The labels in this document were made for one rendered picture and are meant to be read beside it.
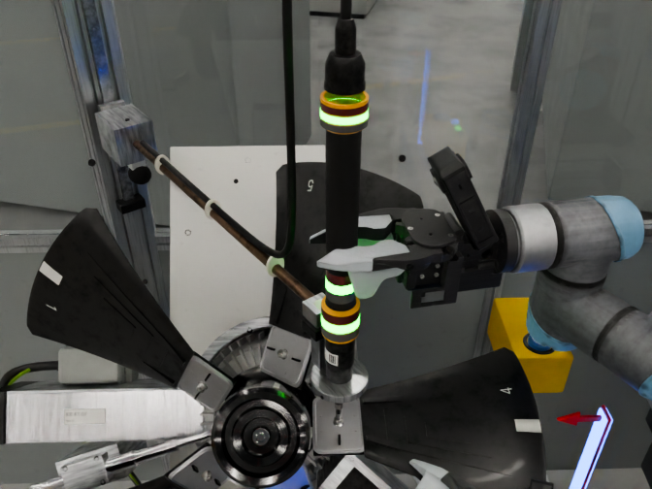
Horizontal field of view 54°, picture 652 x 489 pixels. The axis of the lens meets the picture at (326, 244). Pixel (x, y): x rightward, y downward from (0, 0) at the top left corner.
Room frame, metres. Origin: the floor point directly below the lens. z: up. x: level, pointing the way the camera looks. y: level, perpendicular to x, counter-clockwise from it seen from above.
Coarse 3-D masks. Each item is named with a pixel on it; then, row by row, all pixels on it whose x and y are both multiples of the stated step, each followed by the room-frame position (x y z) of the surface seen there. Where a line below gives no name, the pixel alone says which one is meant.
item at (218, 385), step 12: (192, 360) 0.56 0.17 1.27; (192, 372) 0.57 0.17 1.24; (204, 372) 0.56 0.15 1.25; (216, 372) 0.55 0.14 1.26; (180, 384) 0.58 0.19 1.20; (192, 384) 0.57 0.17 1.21; (216, 384) 0.55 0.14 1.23; (228, 384) 0.54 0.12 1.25; (192, 396) 0.57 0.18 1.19; (204, 396) 0.57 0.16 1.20; (216, 396) 0.56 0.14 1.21; (216, 408) 0.56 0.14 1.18
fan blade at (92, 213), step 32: (96, 224) 0.64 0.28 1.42; (64, 256) 0.64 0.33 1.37; (96, 256) 0.63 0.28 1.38; (32, 288) 0.65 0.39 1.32; (64, 288) 0.63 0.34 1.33; (96, 288) 0.62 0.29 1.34; (128, 288) 0.60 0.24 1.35; (32, 320) 0.64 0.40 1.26; (64, 320) 0.63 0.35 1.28; (96, 320) 0.61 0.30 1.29; (128, 320) 0.59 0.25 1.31; (160, 320) 0.58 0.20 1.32; (96, 352) 0.62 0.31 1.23; (128, 352) 0.60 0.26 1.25; (160, 352) 0.58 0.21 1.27; (192, 352) 0.56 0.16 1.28
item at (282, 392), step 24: (240, 384) 0.59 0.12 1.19; (264, 384) 0.53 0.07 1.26; (288, 384) 0.59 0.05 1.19; (240, 408) 0.51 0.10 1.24; (264, 408) 0.50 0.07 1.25; (288, 408) 0.50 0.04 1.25; (216, 432) 0.48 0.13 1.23; (240, 432) 0.49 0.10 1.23; (288, 432) 0.49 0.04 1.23; (216, 456) 0.47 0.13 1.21; (240, 456) 0.47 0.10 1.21; (264, 456) 0.47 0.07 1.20; (288, 456) 0.47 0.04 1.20; (240, 480) 0.45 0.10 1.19; (264, 480) 0.45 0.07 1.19
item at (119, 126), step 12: (108, 108) 1.06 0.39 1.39; (120, 108) 1.07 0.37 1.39; (132, 108) 1.07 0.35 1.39; (96, 120) 1.04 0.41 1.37; (108, 120) 1.01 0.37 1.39; (120, 120) 1.01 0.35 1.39; (132, 120) 1.01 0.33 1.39; (144, 120) 1.01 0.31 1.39; (108, 132) 1.00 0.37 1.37; (120, 132) 0.98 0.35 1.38; (132, 132) 0.99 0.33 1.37; (144, 132) 1.01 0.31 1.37; (108, 144) 1.01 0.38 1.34; (120, 144) 0.98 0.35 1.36; (132, 144) 0.99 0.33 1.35; (120, 156) 0.98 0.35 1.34; (132, 156) 0.99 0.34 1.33; (144, 156) 1.00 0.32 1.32
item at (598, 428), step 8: (600, 408) 0.55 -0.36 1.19; (600, 424) 0.54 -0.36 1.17; (592, 432) 0.55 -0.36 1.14; (600, 432) 0.54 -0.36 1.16; (592, 440) 0.54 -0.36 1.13; (584, 448) 0.55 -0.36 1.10; (592, 448) 0.54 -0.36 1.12; (584, 456) 0.55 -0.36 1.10; (592, 456) 0.53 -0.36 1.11; (584, 464) 0.54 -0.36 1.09; (576, 472) 0.55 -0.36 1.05; (584, 472) 0.54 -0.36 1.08; (576, 480) 0.55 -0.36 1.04; (576, 488) 0.54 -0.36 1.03
